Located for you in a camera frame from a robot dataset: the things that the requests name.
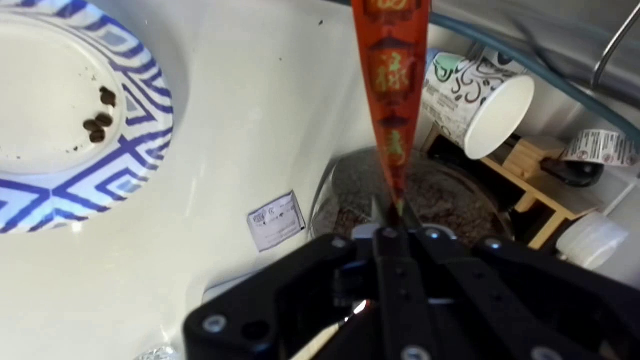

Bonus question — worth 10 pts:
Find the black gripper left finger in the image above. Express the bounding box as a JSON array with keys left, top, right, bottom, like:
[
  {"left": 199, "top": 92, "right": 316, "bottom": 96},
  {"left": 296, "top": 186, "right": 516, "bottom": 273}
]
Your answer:
[{"left": 182, "top": 202, "right": 428, "bottom": 360}]

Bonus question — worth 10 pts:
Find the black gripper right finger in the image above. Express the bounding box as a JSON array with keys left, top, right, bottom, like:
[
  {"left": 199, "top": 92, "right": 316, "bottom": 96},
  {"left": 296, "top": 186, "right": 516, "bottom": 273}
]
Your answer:
[{"left": 398, "top": 202, "right": 640, "bottom": 360}]

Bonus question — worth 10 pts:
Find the red orange snack packet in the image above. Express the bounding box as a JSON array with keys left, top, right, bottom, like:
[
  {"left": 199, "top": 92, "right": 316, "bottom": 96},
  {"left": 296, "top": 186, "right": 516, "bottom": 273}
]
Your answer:
[{"left": 350, "top": 0, "right": 433, "bottom": 206}]

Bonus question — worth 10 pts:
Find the paper cup grey print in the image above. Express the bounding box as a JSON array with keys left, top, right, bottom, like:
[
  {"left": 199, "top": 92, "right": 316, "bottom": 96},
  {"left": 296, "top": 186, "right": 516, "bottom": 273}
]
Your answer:
[{"left": 561, "top": 125, "right": 640, "bottom": 170}]

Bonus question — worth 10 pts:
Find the patterned white paper cup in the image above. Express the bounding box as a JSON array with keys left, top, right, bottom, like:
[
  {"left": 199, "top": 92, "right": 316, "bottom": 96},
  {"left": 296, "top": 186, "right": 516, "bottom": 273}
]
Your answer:
[{"left": 422, "top": 50, "right": 538, "bottom": 162}]

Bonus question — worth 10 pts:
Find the white printed sticker label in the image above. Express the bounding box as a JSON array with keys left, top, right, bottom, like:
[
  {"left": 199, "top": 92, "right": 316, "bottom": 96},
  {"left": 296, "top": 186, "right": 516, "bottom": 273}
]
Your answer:
[{"left": 246, "top": 189, "right": 308, "bottom": 253}]

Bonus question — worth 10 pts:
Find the plain white round container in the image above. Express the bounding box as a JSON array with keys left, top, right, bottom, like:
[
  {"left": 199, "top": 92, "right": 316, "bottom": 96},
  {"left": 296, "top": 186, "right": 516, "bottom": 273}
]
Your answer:
[{"left": 553, "top": 210, "right": 630, "bottom": 272}]

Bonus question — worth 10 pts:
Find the light wooden stand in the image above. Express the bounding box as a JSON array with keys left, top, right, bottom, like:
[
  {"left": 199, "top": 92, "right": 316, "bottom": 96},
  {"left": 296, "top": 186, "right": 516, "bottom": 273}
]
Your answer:
[{"left": 477, "top": 136, "right": 583, "bottom": 251}]

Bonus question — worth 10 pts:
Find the blue patterned paper plate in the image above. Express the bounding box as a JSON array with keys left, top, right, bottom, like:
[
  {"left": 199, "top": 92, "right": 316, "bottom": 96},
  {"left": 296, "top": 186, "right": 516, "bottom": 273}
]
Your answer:
[{"left": 0, "top": 0, "right": 177, "bottom": 235}]

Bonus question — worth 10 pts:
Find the metal drawer handle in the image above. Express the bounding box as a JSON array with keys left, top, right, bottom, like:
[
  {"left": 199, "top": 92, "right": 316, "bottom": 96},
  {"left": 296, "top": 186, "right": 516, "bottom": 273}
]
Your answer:
[{"left": 589, "top": 1, "right": 640, "bottom": 89}]

